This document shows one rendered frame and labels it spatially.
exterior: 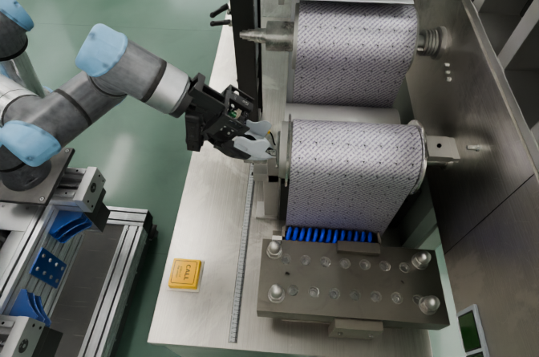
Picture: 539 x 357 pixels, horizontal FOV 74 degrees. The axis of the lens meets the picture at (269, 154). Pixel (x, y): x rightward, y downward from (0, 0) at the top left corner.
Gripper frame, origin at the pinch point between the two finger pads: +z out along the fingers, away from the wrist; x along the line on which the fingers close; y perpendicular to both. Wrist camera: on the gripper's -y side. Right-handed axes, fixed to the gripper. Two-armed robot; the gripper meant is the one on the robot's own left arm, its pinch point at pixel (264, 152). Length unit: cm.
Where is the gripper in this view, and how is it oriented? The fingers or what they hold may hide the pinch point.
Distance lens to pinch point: 70.6
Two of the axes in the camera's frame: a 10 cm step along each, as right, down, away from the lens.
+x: 0.7, -8.1, 5.8
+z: 7.6, 4.2, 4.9
